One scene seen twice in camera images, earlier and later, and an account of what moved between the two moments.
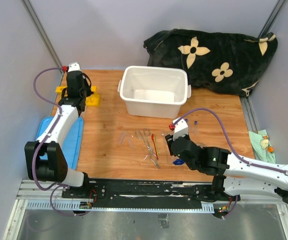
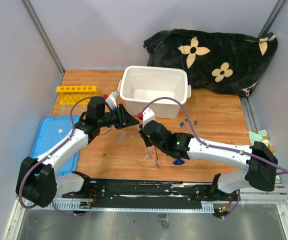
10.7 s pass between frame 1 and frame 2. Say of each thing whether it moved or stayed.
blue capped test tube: stayed
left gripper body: moved
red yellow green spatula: stayed
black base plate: stayed
